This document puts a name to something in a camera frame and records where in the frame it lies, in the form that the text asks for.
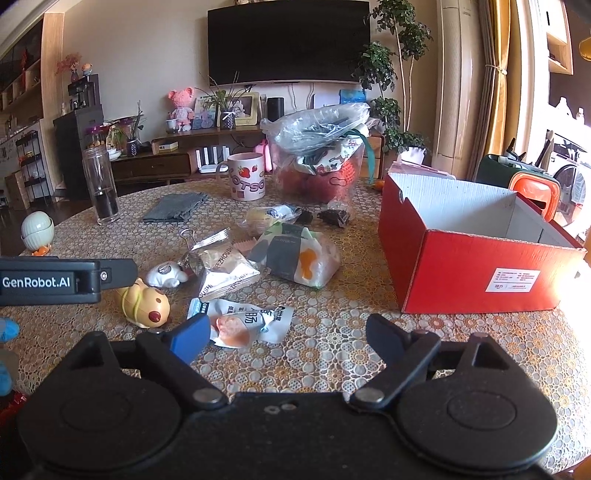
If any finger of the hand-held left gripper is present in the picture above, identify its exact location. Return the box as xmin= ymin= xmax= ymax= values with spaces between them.
xmin=99 ymin=258 xmax=138 ymax=291

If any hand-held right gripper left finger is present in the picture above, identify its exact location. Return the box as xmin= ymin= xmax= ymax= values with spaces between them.
xmin=69 ymin=313 xmax=228 ymax=411

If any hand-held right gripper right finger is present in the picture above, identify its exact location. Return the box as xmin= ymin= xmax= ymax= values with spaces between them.
xmin=349 ymin=313 xmax=525 ymax=411

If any white sausage packet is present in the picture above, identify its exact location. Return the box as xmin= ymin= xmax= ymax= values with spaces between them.
xmin=187 ymin=298 xmax=295 ymax=348

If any silver foil snack packet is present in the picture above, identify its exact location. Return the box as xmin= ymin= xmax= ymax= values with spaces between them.
xmin=191 ymin=229 xmax=262 ymax=298

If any red cardboard box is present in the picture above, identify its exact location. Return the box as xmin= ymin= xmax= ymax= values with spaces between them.
xmin=378 ymin=173 xmax=587 ymax=315

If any green black sandwich packet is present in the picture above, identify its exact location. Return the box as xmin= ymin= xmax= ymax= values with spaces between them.
xmin=247 ymin=222 xmax=341 ymax=289

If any desktop with floral tablecloth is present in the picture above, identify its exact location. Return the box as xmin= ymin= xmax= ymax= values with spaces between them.
xmin=0 ymin=178 xmax=591 ymax=472

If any yellow duck toy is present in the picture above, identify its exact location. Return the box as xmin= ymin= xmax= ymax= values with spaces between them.
xmin=115 ymin=277 xmax=171 ymax=329

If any small white toy figure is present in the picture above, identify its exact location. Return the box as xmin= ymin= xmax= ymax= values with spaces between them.
xmin=146 ymin=261 xmax=189 ymax=288

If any egg-shaped ceramic jar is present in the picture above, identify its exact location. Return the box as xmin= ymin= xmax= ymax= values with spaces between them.
xmin=21 ymin=211 xmax=55 ymax=256

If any blue soft object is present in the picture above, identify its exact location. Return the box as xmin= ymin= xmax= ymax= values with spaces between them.
xmin=0 ymin=318 xmax=21 ymax=397

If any grey folded cloth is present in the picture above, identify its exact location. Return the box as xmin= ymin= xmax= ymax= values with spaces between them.
xmin=142 ymin=192 xmax=209 ymax=223

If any glass tumbler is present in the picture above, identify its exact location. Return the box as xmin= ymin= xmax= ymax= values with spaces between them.
xmin=82 ymin=147 xmax=121 ymax=226

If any brown cardboard box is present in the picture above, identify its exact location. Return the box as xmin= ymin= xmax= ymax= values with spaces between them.
xmin=4 ymin=171 xmax=31 ymax=211

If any wooden television cabinet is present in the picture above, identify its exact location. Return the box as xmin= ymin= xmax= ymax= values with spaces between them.
xmin=108 ymin=127 xmax=386 ymax=186

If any black rack trolley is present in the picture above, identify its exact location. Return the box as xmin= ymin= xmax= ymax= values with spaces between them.
xmin=16 ymin=130 xmax=54 ymax=204

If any leafy plant in patterned pot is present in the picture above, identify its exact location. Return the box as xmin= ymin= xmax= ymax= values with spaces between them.
xmin=124 ymin=102 xmax=147 ymax=157

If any dark snack in clear bag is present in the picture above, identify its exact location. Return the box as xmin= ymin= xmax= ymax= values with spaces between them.
xmin=318 ymin=203 xmax=352 ymax=228

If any black side cabinet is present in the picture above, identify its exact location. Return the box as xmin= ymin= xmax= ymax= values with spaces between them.
xmin=53 ymin=105 xmax=105 ymax=202

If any yellow cake in clear wrapper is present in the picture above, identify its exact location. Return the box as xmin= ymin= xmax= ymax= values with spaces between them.
xmin=238 ymin=205 xmax=301 ymax=234

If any white router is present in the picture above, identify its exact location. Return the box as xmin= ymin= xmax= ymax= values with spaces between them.
xmin=191 ymin=145 xmax=232 ymax=174

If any pink strawberry mug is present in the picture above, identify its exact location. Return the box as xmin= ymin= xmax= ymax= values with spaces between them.
xmin=216 ymin=152 xmax=267 ymax=202

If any pink bear doll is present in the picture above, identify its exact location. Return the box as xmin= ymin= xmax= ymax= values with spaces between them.
xmin=167 ymin=89 xmax=195 ymax=133

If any desk calendar picture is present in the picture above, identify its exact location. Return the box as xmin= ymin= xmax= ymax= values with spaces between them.
xmin=194 ymin=97 xmax=218 ymax=130

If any teal ribbon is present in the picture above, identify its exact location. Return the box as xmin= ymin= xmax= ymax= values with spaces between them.
xmin=344 ymin=127 xmax=377 ymax=182

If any printed cloth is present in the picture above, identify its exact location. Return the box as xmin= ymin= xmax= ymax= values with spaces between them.
xmin=295 ymin=138 xmax=363 ymax=176

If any black coffee machine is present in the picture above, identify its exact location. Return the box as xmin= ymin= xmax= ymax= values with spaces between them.
xmin=68 ymin=74 xmax=100 ymax=112

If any small plant in dark pot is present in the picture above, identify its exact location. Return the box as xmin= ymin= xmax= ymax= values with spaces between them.
xmin=194 ymin=71 xmax=253 ymax=131

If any dark green organiser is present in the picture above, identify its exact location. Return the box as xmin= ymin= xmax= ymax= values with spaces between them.
xmin=475 ymin=154 xmax=561 ymax=195

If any clear plastic bucket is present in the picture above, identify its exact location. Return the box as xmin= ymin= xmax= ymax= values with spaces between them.
xmin=268 ymin=136 xmax=366 ymax=205

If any orange plastic stool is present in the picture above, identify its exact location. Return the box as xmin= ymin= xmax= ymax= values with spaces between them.
xmin=508 ymin=173 xmax=561 ymax=222

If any vase with pink flowers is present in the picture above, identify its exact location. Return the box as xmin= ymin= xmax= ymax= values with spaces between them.
xmin=55 ymin=53 xmax=83 ymax=84

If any clear plastic bag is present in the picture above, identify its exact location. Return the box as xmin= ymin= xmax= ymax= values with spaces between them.
xmin=261 ymin=102 xmax=371 ymax=155

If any beige standing air conditioner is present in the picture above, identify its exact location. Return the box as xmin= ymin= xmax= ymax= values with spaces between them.
xmin=434 ymin=0 xmax=485 ymax=182

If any washing machine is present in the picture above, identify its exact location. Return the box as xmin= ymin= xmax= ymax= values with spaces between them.
xmin=549 ymin=133 xmax=591 ymax=224

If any tall potted tree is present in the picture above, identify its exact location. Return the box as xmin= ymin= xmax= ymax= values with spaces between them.
xmin=353 ymin=0 xmax=433 ymax=164

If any yellow curtain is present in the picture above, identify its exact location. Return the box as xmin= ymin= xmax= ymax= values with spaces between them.
xmin=478 ymin=0 xmax=521 ymax=158

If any black television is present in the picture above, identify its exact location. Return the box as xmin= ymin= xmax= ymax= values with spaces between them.
xmin=207 ymin=0 xmax=371 ymax=87

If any wooden wall shelf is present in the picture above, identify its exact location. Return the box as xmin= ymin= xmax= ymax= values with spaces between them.
xmin=0 ymin=13 xmax=64 ymax=136

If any cream photo frame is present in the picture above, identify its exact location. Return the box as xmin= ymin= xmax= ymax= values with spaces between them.
xmin=217 ymin=91 xmax=260 ymax=127

